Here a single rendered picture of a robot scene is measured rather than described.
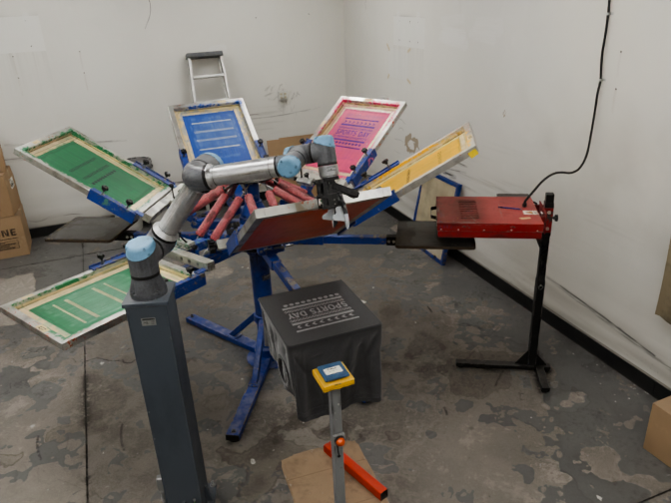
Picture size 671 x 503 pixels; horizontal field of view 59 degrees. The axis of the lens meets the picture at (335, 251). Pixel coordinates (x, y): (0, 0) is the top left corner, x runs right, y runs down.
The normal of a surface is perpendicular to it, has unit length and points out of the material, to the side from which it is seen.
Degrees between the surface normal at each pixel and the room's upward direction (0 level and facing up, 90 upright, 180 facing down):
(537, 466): 0
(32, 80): 90
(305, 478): 0
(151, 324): 90
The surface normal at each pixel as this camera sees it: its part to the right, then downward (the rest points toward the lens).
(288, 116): 0.37, 0.37
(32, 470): -0.04, -0.91
